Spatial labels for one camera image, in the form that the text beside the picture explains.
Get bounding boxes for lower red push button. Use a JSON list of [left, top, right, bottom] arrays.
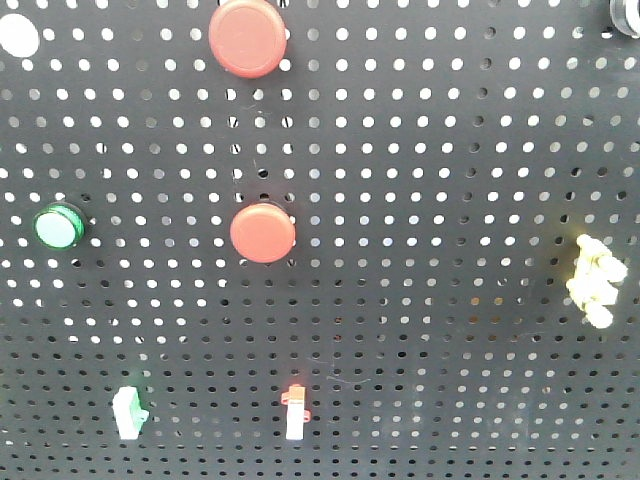
[[230, 203, 296, 264]]

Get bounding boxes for red push button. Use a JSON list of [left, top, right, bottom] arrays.
[[230, 203, 296, 264], [208, 0, 287, 79]]

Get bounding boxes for upper red push button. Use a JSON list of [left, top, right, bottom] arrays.
[[208, 0, 287, 79]]

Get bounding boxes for green push button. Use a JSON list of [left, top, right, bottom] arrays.
[[33, 202, 87, 250]]

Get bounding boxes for black perforated pegboard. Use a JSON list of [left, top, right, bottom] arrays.
[[1, 1, 639, 479]]

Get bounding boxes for middle white toggle switch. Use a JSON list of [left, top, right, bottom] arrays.
[[280, 384, 311, 441]]

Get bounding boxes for white toggle switch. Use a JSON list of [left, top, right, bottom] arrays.
[[280, 384, 311, 441], [112, 386, 149, 441]]

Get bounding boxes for left white toggle switch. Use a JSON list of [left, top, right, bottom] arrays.
[[112, 386, 149, 441]]

